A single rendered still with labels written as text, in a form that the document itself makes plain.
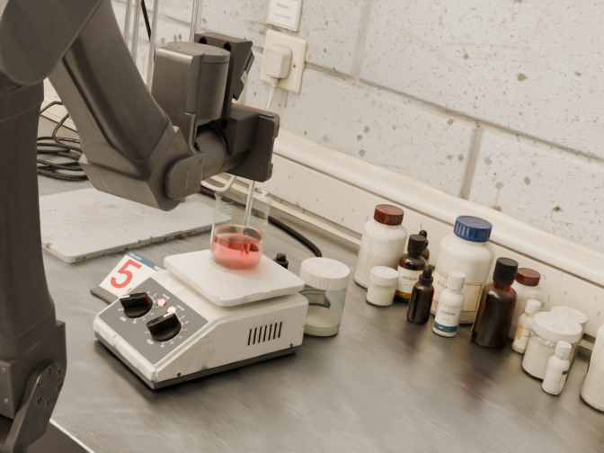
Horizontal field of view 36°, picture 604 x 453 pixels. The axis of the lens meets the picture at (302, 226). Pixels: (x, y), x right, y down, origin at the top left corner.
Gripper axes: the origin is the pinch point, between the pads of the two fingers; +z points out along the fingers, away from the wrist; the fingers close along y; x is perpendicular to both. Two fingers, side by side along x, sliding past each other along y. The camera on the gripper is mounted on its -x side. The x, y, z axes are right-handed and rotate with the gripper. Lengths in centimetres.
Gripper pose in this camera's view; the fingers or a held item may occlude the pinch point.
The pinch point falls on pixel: (261, 127)
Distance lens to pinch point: 102.8
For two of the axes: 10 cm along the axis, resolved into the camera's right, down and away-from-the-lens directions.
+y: -9.2, -2.6, 3.0
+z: 3.6, -2.4, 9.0
